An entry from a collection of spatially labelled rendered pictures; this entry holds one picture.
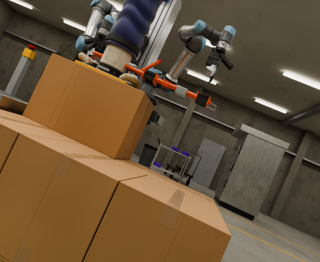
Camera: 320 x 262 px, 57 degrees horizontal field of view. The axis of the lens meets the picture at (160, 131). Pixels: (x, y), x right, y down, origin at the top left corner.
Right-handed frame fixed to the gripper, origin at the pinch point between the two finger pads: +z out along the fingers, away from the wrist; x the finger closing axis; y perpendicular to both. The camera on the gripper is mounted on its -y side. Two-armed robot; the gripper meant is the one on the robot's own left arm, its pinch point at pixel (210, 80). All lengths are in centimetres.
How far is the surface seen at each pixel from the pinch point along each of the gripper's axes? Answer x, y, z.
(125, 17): 9, 62, -13
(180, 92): 3.7, 13.2, 14.8
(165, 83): 3.3, 23.5, 13.3
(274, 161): -598, -207, -45
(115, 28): 9, 65, -5
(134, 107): 20, 31, 36
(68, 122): 19, 62, 59
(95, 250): 80, 8, 90
